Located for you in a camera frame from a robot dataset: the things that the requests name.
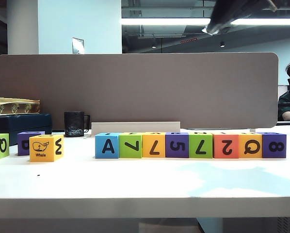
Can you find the grey-brown desk divider panel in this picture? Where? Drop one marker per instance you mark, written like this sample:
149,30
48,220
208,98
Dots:
159,92

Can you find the white wall poster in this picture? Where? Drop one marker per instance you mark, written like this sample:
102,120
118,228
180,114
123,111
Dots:
78,46

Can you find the green J 7 block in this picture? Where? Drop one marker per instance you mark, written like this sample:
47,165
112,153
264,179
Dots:
192,154

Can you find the white table leg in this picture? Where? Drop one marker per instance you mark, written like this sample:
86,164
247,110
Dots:
210,225

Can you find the black ceiling spotlight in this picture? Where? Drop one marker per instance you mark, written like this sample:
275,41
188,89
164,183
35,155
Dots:
222,44

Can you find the gold ornate tray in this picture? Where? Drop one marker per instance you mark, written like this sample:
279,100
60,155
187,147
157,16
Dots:
14,106

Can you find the person in green shirt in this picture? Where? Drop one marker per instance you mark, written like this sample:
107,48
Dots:
288,104

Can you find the ceiling light strip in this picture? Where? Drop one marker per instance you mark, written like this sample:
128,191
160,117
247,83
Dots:
159,21

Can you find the yellow 7 E block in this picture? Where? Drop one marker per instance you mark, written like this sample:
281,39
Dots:
146,154

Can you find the purple O B block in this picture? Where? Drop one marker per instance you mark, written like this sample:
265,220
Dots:
20,136

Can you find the blue A letter block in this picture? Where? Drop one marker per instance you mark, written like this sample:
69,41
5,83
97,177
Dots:
100,154

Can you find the dark blue box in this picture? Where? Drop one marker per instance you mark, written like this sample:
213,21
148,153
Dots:
14,126

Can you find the yellow Q block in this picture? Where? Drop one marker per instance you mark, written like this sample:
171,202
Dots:
242,154

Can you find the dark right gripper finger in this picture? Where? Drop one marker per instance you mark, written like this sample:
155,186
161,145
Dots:
220,13
244,9

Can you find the yellow whale W block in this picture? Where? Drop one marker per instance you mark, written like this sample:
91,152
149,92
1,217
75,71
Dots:
36,157

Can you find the red 2 block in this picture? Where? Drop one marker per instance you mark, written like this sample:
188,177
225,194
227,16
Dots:
217,154

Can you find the purple 8 block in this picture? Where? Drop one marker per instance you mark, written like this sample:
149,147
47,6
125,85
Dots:
266,154

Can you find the green duck D block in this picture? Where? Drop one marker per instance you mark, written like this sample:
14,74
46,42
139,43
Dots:
123,154

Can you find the grey vented cabinet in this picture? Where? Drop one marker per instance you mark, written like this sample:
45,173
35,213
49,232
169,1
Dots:
256,225

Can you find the purple giraffe 5 block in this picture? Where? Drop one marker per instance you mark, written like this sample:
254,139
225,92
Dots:
169,154

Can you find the background computer monitor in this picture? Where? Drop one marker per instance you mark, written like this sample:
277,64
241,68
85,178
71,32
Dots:
282,88

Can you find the red ceiling sign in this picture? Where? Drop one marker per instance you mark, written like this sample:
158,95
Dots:
188,40

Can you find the black mug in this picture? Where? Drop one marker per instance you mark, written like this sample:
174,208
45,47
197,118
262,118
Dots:
73,123

